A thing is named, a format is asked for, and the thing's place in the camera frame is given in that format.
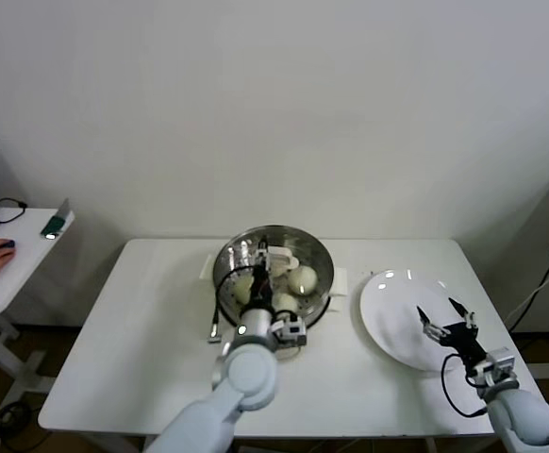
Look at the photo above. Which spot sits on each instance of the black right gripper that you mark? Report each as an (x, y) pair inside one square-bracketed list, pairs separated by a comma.
[(465, 344)]

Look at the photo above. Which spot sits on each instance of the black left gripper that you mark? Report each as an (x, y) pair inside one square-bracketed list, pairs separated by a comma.
[(261, 297)]

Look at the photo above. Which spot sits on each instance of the white steamed baozi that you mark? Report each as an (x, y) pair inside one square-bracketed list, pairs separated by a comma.
[(279, 271), (241, 289), (286, 303), (302, 280)]

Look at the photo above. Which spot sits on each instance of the round glass pot lid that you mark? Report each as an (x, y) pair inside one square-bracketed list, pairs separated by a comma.
[(284, 258)]

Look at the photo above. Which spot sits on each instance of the blue computer mouse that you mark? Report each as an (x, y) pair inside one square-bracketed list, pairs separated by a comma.
[(9, 244)]

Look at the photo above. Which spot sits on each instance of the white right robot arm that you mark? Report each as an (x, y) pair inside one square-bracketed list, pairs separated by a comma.
[(520, 420)]

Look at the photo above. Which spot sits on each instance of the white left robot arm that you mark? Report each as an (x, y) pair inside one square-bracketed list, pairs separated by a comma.
[(246, 373)]

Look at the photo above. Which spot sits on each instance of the white round plate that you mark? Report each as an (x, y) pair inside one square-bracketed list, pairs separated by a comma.
[(387, 307)]

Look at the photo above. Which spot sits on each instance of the green circuit board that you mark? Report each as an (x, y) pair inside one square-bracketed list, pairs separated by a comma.
[(53, 229)]

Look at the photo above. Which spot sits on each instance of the white side table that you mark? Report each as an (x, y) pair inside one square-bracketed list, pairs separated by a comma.
[(24, 283)]

